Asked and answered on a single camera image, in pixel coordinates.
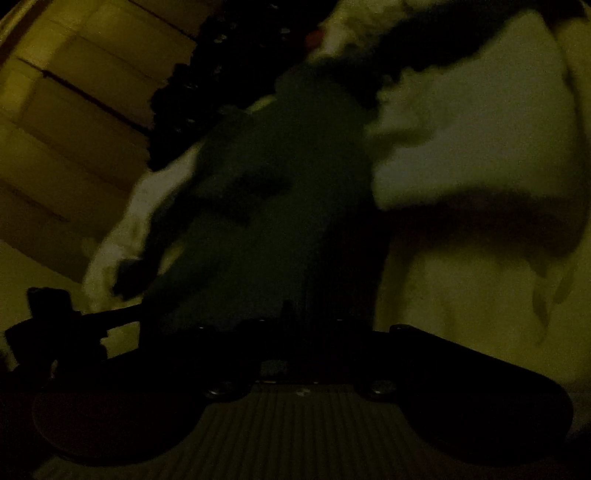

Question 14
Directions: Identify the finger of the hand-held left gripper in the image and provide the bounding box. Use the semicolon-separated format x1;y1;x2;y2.
78;305;141;329

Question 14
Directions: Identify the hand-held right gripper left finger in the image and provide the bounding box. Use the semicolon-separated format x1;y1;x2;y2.
108;301;291;398

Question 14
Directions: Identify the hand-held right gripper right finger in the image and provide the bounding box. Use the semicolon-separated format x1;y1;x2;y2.
292;318;560;398

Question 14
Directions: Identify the dark green small garment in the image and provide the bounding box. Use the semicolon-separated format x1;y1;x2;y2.
113;60;391;334

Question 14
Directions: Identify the white blanket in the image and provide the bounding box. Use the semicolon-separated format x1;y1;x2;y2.
83;0;591;398

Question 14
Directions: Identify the black dotted cloth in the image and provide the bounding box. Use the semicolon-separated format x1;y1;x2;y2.
147;0;331;172

